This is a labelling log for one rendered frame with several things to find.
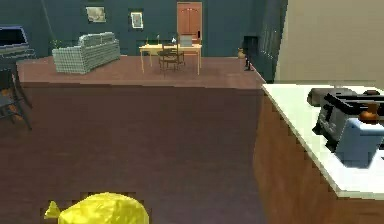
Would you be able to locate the silver and black toaster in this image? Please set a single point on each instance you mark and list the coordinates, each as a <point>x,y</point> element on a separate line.
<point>333,121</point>

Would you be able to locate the dark wooden chair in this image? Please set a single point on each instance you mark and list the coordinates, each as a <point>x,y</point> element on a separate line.
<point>170,55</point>

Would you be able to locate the pale wooden table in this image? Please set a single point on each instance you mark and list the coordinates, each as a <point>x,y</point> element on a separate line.
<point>173,48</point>

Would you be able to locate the brown vase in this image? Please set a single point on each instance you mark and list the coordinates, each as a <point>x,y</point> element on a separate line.
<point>241,53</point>

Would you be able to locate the brown room door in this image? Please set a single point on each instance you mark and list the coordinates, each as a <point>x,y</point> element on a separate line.
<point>189,20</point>

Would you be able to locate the small white framed picture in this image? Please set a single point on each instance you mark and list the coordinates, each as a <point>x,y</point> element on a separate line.
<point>136,20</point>

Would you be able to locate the wooden counter with white top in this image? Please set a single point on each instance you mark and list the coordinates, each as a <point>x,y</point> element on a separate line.
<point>300,160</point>

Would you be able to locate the grey checked sofa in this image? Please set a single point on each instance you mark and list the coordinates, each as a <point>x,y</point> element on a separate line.
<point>85,53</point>

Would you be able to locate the yellow bag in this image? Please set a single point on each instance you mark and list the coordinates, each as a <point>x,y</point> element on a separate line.
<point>103,210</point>

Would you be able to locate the framed picture with pale landscape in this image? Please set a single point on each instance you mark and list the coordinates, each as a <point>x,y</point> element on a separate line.
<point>96,14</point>

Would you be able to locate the green house plant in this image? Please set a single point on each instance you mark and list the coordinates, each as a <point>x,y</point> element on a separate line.
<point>56,43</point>

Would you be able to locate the pale blue box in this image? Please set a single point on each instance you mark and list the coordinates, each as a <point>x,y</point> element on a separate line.
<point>360,141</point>

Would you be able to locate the brown pepper mill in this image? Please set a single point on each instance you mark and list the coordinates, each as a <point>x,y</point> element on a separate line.
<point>369,113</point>

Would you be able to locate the dark television stand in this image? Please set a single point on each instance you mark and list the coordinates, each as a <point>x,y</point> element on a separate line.
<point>15,55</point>

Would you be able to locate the television set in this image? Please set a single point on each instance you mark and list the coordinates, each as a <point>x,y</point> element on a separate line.
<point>12,36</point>

